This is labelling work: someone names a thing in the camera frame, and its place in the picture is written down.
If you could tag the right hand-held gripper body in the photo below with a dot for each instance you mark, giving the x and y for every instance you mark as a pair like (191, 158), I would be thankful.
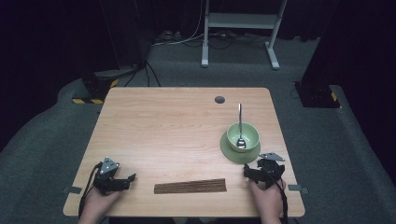
(271, 169)

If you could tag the grey tape strip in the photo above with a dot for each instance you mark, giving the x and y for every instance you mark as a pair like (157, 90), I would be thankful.
(72, 189)
(297, 188)

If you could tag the green ceramic bowl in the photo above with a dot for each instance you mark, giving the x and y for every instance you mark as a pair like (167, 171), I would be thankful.
(250, 132)

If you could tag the person's right hand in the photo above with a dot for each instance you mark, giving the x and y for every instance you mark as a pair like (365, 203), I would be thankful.
(267, 199)

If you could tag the row of brown chopsticks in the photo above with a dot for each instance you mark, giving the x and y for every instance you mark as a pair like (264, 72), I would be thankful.
(190, 186)

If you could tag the dark round table grommet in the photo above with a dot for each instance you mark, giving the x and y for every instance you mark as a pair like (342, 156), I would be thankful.
(219, 100)

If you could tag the black striped-tape stand base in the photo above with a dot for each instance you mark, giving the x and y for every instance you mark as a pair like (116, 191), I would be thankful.
(96, 87)
(316, 95)

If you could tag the white metal stand frame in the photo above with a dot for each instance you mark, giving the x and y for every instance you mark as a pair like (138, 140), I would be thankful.
(243, 21)

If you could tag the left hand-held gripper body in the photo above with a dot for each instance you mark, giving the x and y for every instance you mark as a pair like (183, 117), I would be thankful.
(107, 179)

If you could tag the metal spoon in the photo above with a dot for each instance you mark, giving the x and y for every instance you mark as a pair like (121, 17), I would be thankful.
(240, 124)

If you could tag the person's left hand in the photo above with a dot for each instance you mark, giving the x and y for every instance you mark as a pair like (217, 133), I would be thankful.
(101, 202)

